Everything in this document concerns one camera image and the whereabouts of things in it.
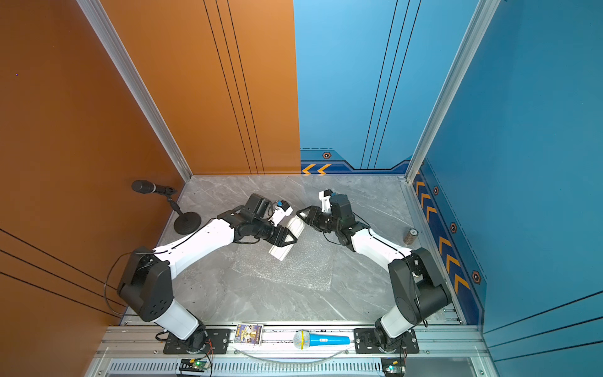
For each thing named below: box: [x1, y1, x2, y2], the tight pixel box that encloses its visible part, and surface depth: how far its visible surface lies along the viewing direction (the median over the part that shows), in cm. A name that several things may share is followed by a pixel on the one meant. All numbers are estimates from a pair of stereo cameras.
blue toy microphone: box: [292, 329, 351, 350], surface depth 74 cm
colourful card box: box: [233, 323, 264, 345], surface depth 75 cm
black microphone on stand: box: [131, 179, 202, 235], surface depth 101 cm
